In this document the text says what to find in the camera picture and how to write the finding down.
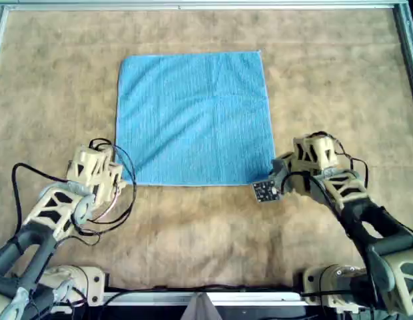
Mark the cream right gripper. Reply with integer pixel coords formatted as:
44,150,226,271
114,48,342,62
271,151,324,197

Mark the cream left gripper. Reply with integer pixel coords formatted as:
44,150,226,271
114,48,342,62
91,161,127,205

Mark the blue microfibre cloth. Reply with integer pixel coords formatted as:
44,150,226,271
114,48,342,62
115,49,276,187

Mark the cream left arm base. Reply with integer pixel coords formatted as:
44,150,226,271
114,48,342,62
39,265,107,307

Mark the cream right arm base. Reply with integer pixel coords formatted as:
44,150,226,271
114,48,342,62
302,264,369,314

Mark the tan fabric table cover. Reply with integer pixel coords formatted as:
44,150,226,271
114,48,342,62
0,8,413,291

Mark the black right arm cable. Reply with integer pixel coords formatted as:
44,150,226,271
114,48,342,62
281,133,370,301

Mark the grey pyramid camera mount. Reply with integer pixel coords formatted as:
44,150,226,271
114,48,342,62
181,292,223,320

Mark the aluminium table frame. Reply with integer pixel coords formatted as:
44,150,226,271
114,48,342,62
0,0,413,307

